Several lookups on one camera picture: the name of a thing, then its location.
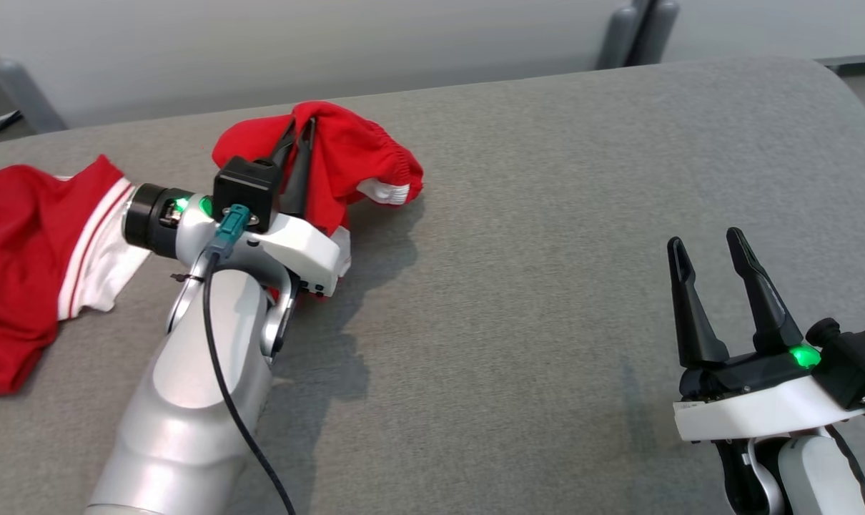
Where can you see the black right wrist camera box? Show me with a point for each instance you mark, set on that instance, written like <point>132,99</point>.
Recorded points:
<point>851,357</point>

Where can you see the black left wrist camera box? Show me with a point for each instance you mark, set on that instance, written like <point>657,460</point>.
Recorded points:
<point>246,187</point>

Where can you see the red shorts with white stripe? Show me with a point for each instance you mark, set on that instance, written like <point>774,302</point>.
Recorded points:
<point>347,157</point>

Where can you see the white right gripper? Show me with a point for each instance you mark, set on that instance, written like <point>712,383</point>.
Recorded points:
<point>754,408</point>

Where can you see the grey partition post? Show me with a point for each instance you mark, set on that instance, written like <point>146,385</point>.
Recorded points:
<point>658,32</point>
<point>618,36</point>

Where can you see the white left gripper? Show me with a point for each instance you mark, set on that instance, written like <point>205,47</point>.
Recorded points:
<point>304,250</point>

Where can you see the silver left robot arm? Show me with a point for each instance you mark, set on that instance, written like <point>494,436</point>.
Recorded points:
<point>182,415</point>

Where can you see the red white basketball jersey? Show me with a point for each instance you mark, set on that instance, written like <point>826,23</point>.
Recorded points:
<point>18,250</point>

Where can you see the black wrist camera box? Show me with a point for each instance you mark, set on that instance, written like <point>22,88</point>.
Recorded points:
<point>851,357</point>
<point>246,187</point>

